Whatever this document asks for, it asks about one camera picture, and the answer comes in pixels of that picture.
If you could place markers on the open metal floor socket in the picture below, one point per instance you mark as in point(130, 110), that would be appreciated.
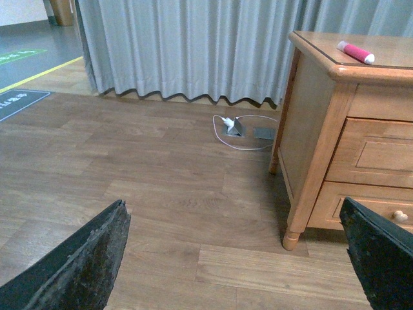
point(238, 130)

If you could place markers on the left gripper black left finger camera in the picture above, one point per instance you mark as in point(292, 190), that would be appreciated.
point(80, 272)

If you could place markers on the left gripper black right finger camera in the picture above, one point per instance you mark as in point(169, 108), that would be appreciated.
point(381, 254)

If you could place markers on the wooden dresser cabinet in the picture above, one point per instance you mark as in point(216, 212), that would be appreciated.
point(325, 88)

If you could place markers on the upper wooden drawer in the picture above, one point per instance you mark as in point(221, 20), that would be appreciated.
point(373, 152)

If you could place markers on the closed metal floor cover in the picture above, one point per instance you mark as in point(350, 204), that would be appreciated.
point(264, 133)

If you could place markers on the grey curtain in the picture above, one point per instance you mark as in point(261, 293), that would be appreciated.
point(230, 49)

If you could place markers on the pink marker with clear cap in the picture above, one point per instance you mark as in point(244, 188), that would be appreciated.
point(357, 53)

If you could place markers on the white charger plug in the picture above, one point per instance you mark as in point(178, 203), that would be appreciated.
point(228, 122)

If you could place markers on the lower drawer wooden knob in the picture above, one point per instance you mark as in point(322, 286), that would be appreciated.
point(400, 216)

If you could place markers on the wooden post base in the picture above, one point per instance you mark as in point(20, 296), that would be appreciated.
point(62, 12)

